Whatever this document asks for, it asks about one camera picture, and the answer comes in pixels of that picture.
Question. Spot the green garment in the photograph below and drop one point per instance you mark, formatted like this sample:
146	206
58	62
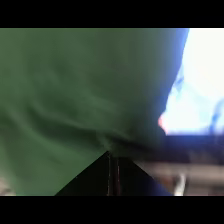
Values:
73	93

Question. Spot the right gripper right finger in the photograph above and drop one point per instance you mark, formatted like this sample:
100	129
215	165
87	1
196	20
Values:
133	181

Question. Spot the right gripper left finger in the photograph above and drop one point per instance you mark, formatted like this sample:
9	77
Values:
93	181

